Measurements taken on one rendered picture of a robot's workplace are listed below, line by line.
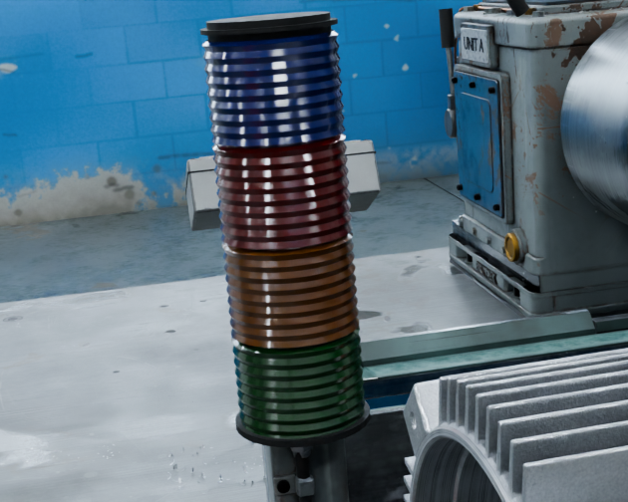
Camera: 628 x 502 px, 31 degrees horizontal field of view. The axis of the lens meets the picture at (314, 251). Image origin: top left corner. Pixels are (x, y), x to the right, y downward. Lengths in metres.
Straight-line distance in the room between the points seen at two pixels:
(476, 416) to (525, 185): 1.04
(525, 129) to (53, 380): 0.62
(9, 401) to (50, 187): 5.05
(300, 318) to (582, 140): 0.77
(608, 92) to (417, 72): 5.32
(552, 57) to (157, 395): 0.58
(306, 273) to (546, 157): 0.87
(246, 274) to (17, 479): 0.64
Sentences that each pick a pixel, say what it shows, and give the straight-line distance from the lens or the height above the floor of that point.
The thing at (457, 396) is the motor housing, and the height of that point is 1.10.
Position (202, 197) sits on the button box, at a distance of 1.01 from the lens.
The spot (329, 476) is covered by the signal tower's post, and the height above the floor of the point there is 1.00.
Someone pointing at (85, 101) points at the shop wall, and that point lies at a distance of 6.26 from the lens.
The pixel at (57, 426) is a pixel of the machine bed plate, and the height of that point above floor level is 0.80.
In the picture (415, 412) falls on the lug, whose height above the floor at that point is 1.08.
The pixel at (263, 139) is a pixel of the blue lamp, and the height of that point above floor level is 1.17.
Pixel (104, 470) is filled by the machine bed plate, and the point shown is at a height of 0.80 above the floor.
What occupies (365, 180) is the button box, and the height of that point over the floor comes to 1.05.
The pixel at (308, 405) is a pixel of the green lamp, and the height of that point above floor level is 1.05.
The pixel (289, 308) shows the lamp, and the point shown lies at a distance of 0.50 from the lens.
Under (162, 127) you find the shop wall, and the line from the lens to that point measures 6.29.
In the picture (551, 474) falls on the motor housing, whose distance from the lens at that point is 0.32.
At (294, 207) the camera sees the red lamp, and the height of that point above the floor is 1.14.
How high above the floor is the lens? 1.24
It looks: 14 degrees down
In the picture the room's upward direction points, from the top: 5 degrees counter-clockwise
